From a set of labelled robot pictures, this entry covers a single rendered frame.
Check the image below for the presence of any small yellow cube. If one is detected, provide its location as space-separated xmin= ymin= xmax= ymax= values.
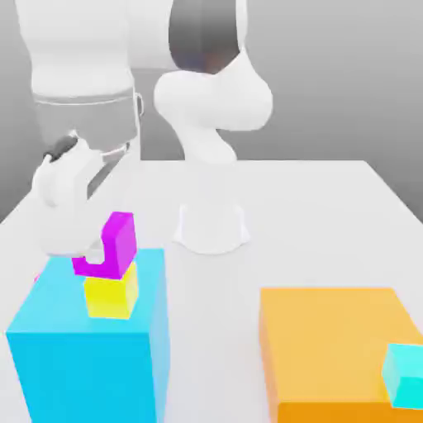
xmin=83 ymin=261 xmax=140 ymax=321

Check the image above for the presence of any large orange box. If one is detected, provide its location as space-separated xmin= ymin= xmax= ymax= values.
xmin=259 ymin=286 xmax=423 ymax=423

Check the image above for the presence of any small cyan cube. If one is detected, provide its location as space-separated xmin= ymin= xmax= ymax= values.
xmin=380 ymin=342 xmax=423 ymax=411

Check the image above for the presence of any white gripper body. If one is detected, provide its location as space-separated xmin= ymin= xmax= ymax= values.
xmin=33 ymin=157 xmax=117 ymax=259

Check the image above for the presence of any small magenta cube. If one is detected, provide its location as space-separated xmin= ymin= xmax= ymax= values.
xmin=71 ymin=211 xmax=139 ymax=281

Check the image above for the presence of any large blue box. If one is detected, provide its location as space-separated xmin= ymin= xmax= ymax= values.
xmin=5 ymin=247 xmax=172 ymax=423

